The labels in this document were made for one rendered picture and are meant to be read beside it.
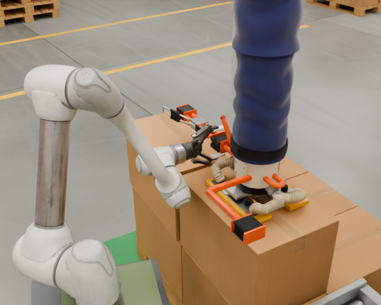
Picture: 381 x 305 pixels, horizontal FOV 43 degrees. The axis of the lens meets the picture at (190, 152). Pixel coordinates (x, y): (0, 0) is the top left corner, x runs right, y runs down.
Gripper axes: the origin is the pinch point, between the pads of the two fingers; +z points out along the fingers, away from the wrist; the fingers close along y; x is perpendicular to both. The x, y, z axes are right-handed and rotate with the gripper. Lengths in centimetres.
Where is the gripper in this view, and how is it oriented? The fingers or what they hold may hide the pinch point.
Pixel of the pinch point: (222, 140)
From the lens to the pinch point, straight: 218.6
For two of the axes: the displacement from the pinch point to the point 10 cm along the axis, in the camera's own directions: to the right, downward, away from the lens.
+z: 8.7, -2.5, 4.2
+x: 4.9, 4.4, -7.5
